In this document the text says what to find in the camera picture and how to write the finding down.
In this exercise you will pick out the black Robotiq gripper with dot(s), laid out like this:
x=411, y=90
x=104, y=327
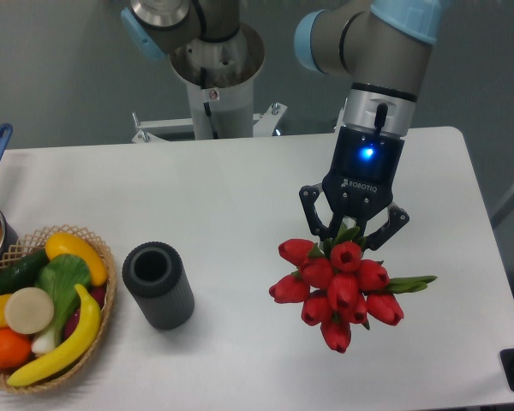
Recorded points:
x=358, y=185

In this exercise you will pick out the red tulip bouquet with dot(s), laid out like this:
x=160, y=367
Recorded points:
x=337, y=287

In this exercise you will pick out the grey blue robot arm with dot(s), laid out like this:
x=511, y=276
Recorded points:
x=383, y=45

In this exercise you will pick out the dark grey ribbed vase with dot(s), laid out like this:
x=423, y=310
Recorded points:
x=154, y=275

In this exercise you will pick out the dark red vegetable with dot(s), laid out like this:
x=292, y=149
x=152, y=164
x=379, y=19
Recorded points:
x=98, y=294

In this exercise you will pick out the yellow banana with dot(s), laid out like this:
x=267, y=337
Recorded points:
x=67, y=352

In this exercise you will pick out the green bok choy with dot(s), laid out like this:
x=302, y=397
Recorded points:
x=58, y=280

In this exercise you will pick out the beige round disc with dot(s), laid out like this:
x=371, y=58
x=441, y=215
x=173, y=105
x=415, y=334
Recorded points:
x=29, y=310

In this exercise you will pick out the green cucumber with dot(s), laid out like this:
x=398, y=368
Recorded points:
x=23, y=273

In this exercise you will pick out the orange fruit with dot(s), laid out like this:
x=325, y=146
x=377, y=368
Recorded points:
x=15, y=349

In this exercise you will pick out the woven wicker basket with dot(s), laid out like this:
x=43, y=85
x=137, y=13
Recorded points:
x=31, y=243

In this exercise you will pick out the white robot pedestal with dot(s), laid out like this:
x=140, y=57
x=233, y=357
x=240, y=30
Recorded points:
x=219, y=79

